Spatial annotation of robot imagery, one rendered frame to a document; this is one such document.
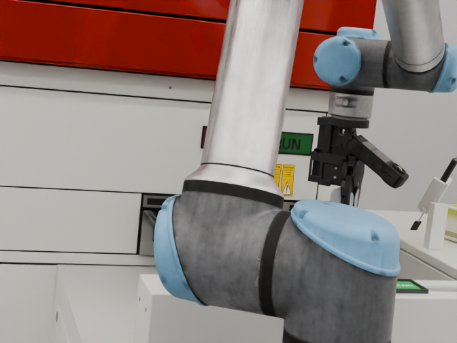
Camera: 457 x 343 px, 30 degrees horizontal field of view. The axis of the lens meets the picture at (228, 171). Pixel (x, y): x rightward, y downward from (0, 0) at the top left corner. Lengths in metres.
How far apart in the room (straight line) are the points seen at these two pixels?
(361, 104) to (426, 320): 0.38
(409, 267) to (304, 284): 0.77
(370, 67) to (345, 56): 0.04
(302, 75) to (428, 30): 0.60
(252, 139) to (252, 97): 0.05
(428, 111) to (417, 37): 2.47
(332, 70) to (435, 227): 0.42
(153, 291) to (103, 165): 0.62
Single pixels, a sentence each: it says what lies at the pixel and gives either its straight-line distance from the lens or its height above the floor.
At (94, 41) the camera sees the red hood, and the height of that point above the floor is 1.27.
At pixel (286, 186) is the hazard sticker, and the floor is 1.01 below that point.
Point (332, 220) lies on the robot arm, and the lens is 0.87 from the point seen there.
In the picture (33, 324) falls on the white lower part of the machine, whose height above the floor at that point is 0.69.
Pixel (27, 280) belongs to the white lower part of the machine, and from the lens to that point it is 1.78.
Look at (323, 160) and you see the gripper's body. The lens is 1.47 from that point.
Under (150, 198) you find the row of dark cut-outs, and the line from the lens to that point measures 1.77.
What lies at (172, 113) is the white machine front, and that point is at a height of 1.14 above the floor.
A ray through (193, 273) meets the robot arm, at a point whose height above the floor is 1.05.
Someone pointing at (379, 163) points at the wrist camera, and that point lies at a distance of 1.45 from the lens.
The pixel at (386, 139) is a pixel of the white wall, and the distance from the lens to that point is 3.61.
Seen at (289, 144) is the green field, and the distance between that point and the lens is 1.83.
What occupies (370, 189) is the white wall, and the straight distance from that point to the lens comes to 3.61.
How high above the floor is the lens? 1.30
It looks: 9 degrees down
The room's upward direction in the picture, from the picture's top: 6 degrees clockwise
